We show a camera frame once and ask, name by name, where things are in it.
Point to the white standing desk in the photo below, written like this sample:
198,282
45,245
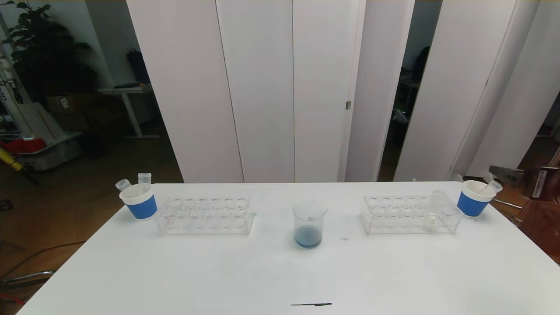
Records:
127,90

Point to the black backpack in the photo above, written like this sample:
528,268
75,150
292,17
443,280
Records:
138,65

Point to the white paper cup blue sleeve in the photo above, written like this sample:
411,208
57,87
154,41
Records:
472,204
141,206

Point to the clear acrylic test tube rack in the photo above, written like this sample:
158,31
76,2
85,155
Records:
210,216
402,216

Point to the yellow tool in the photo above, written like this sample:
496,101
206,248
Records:
9,161

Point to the test tube with red pigment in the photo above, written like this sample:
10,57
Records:
492,187
144,178

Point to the test tube with blue pigment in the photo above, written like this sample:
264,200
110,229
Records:
123,184

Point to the test tube with yellow pigment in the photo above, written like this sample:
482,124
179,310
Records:
429,221

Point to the cardboard box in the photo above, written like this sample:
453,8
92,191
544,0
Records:
65,104

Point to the white three-panel folding screen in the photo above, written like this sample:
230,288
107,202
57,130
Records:
258,87

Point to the white partition panel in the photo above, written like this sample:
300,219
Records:
376,65
533,65
459,43

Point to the brown wooden stand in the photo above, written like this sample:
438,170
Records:
542,223

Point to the white leaning board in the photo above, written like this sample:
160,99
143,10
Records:
37,122

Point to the white partition foot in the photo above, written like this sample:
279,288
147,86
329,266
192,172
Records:
468,177

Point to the chrome floor leg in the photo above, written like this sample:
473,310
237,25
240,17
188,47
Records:
506,204

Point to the dark green potted plant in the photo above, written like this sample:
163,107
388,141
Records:
43,48

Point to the clear glass beaker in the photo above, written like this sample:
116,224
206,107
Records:
308,238

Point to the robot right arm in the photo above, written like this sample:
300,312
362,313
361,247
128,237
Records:
542,183

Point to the white equipment base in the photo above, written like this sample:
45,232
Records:
52,154

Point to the grey metal bar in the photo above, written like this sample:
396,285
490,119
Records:
30,275

